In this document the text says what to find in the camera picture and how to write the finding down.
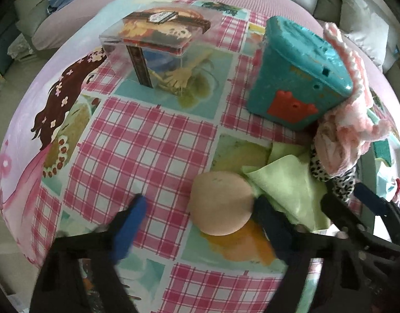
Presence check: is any teal plastic toy box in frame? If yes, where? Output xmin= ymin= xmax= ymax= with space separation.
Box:
xmin=246 ymin=16 xmax=354 ymax=131

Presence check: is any leopard print hair band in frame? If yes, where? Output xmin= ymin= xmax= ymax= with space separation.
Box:
xmin=309 ymin=147 xmax=358 ymax=203

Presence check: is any pale pink cloth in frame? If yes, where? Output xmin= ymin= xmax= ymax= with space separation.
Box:
xmin=315 ymin=117 xmax=353 ymax=177

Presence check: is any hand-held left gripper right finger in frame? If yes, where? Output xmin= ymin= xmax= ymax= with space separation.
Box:
xmin=252 ymin=197 xmax=376 ymax=313

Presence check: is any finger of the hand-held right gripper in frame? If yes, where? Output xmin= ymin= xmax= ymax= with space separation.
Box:
xmin=353 ymin=182 xmax=400 ymax=224
xmin=320 ymin=186 xmax=400 ymax=255

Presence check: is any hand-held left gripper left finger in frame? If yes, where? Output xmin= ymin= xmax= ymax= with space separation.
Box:
xmin=30 ymin=194 xmax=148 ymax=313

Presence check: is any clear plastic toy box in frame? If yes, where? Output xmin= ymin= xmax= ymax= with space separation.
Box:
xmin=99 ymin=7 xmax=211 ymax=97

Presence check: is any grey sofa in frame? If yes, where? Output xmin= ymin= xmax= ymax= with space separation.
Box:
xmin=13 ymin=0 xmax=400 ymax=72

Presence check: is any teal tray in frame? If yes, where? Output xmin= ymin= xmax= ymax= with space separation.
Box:
xmin=356 ymin=134 xmax=400 ymax=235

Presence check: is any clear plastic bag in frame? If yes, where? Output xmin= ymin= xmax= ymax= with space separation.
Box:
xmin=8 ymin=36 xmax=34 ymax=59

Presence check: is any pink knitted cloth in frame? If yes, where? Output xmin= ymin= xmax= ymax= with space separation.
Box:
xmin=323 ymin=22 xmax=396 ymax=157

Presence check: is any light green cloth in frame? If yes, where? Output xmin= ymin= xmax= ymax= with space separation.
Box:
xmin=242 ymin=143 xmax=331 ymax=232

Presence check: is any beige powder puff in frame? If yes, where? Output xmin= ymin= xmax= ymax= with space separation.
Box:
xmin=188 ymin=170 xmax=255 ymax=236

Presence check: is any dark green cabinet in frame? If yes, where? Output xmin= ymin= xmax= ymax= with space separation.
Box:
xmin=0 ymin=13 xmax=20 ymax=59

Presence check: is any grey pillow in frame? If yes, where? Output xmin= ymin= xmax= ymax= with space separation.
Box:
xmin=340 ymin=0 xmax=391 ymax=69

